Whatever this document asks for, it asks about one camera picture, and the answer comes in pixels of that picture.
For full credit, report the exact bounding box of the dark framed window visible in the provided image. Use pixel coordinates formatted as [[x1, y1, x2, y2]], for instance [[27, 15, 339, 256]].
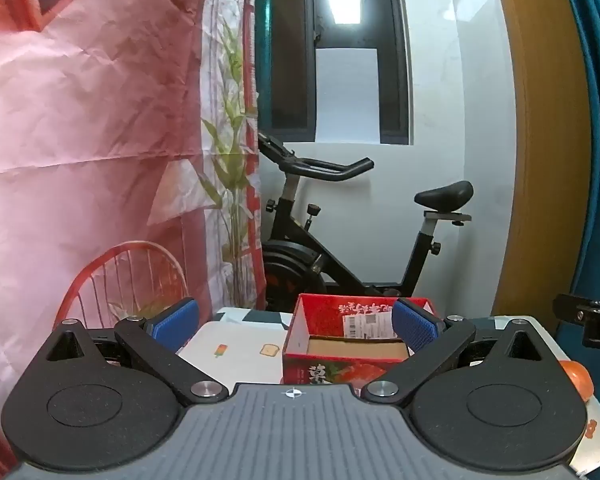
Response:
[[254, 0, 413, 146]]

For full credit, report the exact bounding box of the wooden door frame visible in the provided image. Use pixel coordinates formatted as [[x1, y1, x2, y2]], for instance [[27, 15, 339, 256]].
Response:
[[489, 0, 595, 318]]

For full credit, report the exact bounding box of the black exercise bike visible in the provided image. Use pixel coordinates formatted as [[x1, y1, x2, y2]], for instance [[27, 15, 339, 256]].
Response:
[[257, 132, 476, 313]]

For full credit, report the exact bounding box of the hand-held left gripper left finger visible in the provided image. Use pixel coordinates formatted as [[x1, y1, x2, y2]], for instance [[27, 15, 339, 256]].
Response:
[[49, 297, 229, 406]]

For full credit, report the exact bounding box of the white paper sheet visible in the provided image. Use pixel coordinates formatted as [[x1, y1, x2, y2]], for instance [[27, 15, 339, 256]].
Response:
[[316, 46, 381, 144]]

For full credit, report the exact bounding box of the red strawberry print cardboard box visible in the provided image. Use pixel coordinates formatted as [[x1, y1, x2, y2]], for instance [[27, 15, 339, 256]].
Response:
[[280, 294, 443, 387]]

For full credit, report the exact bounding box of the orange plastic object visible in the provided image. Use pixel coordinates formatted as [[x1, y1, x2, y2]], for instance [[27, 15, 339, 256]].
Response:
[[560, 360, 595, 402]]

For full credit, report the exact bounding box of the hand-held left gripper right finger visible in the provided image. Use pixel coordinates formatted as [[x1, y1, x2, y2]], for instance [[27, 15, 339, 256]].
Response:
[[361, 298, 561, 406]]

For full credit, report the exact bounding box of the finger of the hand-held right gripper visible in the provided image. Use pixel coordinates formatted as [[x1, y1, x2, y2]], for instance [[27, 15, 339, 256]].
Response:
[[552, 292, 600, 349]]

